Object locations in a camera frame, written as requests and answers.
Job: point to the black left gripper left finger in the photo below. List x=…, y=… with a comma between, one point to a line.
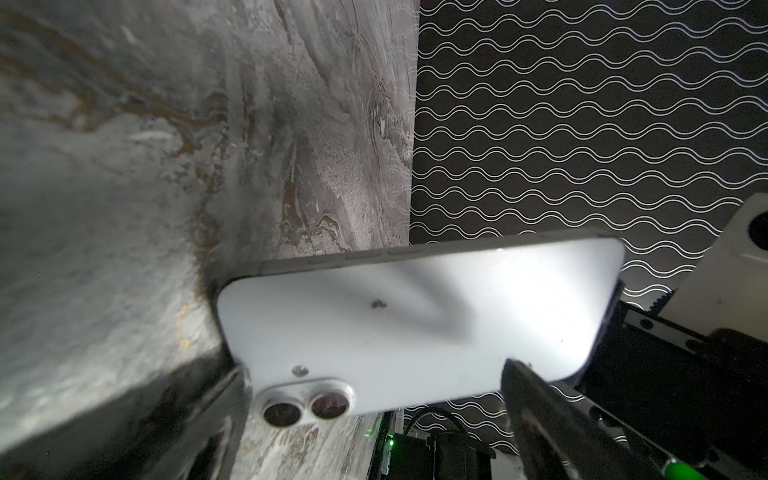
x=201, y=445

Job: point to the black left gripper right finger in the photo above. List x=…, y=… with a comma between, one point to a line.
x=549, y=431

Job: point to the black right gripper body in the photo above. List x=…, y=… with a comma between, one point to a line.
x=700, y=399

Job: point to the white smartphone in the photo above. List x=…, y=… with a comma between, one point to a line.
x=325, y=337

